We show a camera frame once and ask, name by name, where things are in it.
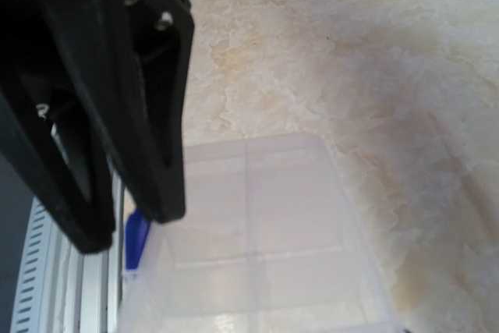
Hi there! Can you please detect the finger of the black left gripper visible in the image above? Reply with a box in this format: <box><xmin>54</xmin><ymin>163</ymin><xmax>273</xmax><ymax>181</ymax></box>
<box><xmin>40</xmin><ymin>0</ymin><xmax>194</xmax><ymax>223</ymax></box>
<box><xmin>1</xmin><ymin>0</ymin><xmax>115</xmax><ymax>254</ymax></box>

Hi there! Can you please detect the clear plastic pill organizer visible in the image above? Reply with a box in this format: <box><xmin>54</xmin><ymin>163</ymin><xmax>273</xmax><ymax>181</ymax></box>
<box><xmin>117</xmin><ymin>133</ymin><xmax>403</xmax><ymax>332</ymax></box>

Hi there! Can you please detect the front aluminium rail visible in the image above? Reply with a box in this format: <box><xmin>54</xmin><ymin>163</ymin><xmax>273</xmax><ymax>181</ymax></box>
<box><xmin>9</xmin><ymin>172</ymin><xmax>124</xmax><ymax>332</ymax></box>

